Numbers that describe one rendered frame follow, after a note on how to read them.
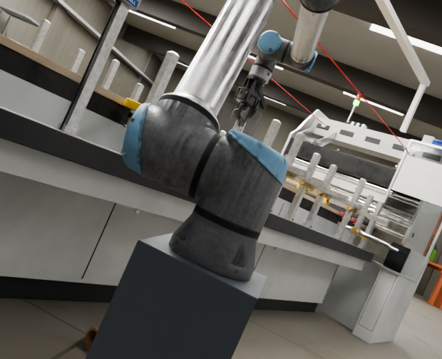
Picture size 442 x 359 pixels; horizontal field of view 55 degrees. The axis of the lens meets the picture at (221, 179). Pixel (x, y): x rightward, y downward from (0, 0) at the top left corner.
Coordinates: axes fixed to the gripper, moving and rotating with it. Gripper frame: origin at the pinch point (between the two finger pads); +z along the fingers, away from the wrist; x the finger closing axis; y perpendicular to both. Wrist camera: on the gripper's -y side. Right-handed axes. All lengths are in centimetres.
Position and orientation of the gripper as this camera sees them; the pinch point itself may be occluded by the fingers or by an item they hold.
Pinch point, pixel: (241, 124)
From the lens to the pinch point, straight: 184.0
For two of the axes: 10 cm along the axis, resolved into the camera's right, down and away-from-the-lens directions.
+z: -4.1, 9.1, -0.1
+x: 7.0, 3.1, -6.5
